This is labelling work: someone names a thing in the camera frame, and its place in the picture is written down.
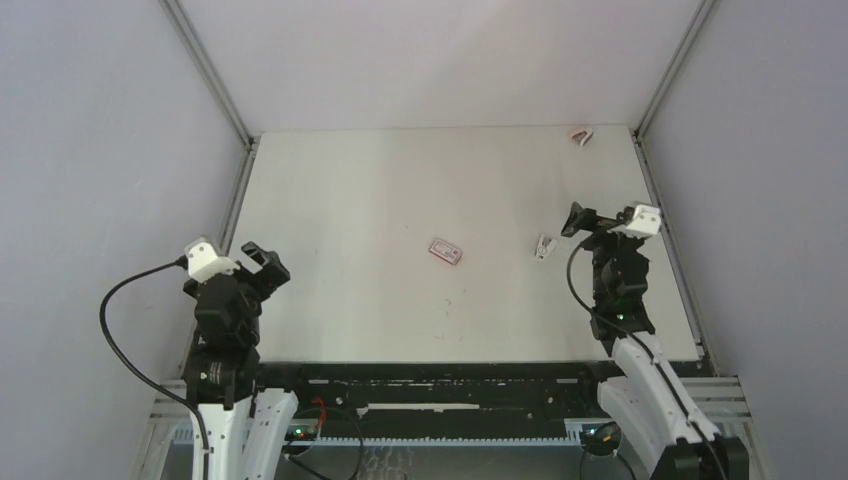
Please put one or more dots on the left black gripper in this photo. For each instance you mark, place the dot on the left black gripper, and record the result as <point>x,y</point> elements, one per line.
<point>272,274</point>

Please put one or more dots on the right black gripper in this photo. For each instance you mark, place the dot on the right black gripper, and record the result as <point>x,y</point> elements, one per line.
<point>595,222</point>

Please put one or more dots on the red white staple box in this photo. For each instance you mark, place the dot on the red white staple box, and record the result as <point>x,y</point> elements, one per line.
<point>445,251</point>

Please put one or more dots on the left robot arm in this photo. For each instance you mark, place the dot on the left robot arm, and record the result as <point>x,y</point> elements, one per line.
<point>238,426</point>

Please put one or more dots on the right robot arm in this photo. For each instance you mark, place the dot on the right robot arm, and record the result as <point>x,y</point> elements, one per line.
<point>608,277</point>

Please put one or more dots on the white grey stapler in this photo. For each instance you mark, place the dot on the white grey stapler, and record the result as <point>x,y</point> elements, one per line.
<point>545,246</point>

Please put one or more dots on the left green circuit board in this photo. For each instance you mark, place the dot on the left green circuit board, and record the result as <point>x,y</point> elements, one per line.
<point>302,434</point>

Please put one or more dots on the green circuit board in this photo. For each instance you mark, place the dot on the green circuit board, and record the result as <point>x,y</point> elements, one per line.
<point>302,434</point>
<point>602,440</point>

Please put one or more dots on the right green circuit board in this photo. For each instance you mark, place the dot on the right green circuit board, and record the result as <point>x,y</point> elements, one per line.
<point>602,440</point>

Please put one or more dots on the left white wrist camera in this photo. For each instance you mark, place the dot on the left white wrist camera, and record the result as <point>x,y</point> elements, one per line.
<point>204,260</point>

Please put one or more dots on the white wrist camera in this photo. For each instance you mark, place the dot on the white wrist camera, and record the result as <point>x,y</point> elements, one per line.
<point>204,260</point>
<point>640,221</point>

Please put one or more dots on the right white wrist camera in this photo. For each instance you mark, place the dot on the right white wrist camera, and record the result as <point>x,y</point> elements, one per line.
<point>640,221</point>

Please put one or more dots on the right aluminium frame post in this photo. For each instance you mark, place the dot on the right aluminium frame post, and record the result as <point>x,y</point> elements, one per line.
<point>680,55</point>

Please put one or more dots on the aluminium frame post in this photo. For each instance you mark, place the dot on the aluminium frame post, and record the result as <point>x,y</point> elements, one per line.
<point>680,55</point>
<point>193,44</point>

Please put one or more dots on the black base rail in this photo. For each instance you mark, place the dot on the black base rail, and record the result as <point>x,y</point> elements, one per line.
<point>456,401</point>

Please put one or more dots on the left aluminium frame post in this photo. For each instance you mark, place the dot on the left aluminium frame post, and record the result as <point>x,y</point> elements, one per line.
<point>193,44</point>

